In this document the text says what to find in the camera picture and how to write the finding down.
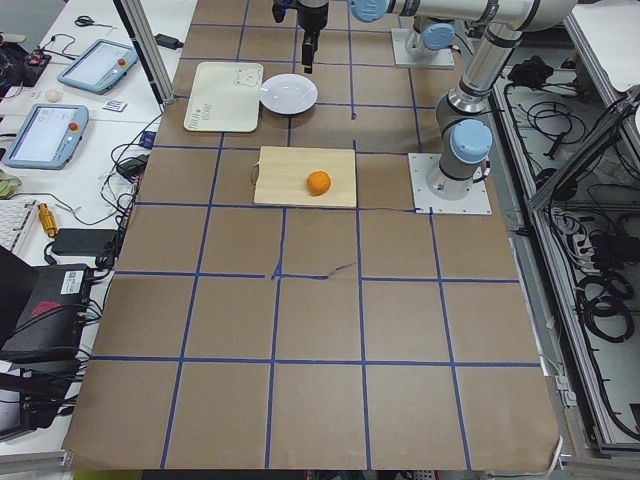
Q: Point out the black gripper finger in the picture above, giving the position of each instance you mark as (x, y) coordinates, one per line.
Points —
(309, 48)

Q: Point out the gold cylinder tool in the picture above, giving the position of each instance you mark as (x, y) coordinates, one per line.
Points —
(47, 220)

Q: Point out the small cream ball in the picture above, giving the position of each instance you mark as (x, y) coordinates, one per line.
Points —
(53, 96)

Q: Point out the blue teach pendant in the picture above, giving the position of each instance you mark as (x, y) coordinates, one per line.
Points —
(48, 137)
(100, 67)

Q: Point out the orange fruit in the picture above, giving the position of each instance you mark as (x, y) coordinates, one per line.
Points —
(318, 183)

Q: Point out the small printed card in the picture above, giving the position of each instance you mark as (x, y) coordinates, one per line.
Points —
(115, 106)

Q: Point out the black power adapter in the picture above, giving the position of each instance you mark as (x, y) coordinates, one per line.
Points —
(168, 42)

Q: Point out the black flat power brick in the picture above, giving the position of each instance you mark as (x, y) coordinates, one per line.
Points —
(82, 242)

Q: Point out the cream tray with bear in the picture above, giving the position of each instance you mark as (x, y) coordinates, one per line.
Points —
(224, 97)

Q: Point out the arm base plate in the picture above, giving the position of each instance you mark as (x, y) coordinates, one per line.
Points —
(434, 193)
(401, 58)

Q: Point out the aluminium frame post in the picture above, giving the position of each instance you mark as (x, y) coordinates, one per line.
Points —
(133, 17)

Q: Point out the white round plate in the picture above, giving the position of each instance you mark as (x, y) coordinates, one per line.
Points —
(288, 94)

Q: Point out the far blue teach pendant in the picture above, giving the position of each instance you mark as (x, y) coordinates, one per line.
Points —
(100, 67)

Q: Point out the near blue teach pendant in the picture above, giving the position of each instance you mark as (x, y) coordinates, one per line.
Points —
(48, 137)

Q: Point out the white keyboard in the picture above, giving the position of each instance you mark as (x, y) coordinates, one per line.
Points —
(17, 218)

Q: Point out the black computer box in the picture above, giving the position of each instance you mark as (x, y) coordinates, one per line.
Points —
(48, 323)

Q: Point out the bamboo cutting board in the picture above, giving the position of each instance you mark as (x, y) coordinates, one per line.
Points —
(283, 174)

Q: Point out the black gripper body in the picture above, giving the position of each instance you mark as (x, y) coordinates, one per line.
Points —
(311, 20)

